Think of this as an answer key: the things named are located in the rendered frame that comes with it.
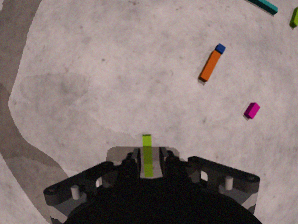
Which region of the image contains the turquoise rod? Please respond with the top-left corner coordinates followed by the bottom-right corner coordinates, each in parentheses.
top-left (248, 0), bottom-right (278, 15)

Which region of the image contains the orange rod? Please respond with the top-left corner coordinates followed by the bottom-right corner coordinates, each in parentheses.
top-left (198, 50), bottom-right (221, 82)

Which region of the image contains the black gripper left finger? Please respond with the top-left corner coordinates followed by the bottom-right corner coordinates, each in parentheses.
top-left (43, 148), bottom-right (141, 224)

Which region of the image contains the small blue block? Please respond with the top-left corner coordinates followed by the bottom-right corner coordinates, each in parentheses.
top-left (214, 43), bottom-right (226, 55)

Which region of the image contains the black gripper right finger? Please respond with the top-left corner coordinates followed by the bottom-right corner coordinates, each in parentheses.
top-left (159, 147), bottom-right (260, 214)

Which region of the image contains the lime green rod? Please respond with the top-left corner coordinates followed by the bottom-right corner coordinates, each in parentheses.
top-left (142, 134), bottom-right (153, 177)
top-left (289, 7), bottom-right (298, 28)

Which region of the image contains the small magenta block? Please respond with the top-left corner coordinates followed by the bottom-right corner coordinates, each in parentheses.
top-left (244, 102), bottom-right (260, 119)

